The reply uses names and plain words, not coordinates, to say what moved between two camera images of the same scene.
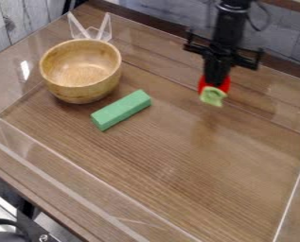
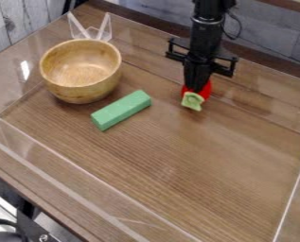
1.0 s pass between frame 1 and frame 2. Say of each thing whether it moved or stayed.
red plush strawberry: moved
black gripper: moved
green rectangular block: stayed
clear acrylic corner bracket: stayed
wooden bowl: stayed
